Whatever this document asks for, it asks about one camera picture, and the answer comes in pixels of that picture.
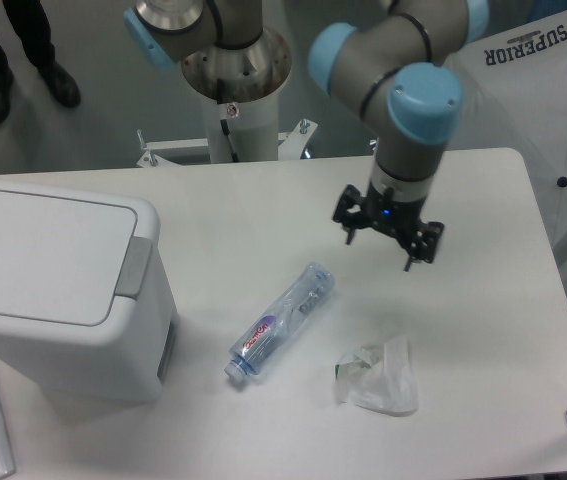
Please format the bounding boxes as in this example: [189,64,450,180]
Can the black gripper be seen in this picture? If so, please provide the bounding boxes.
[332,183,445,272]

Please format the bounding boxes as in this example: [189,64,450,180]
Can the clear plastic water bottle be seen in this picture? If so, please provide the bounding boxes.
[224,262,335,386]

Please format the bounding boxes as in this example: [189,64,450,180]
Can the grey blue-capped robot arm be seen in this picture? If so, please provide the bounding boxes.
[123,1,491,263]

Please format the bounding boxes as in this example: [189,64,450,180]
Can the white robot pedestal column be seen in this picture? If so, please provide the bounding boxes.
[181,27,292,163]

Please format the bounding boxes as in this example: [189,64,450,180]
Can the white Superior umbrella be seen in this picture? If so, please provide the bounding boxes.
[445,10,567,243]

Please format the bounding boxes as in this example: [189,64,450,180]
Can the white push-lid trash can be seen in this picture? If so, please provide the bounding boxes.
[0,180,178,402]

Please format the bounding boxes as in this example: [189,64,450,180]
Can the white pedestal base frame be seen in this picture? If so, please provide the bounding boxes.
[136,118,318,168]

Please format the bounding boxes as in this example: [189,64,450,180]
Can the black cable on pedestal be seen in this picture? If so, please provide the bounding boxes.
[215,77,242,164]

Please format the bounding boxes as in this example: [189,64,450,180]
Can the crumpled clear plastic wrapper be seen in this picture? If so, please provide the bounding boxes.
[334,334,419,417]

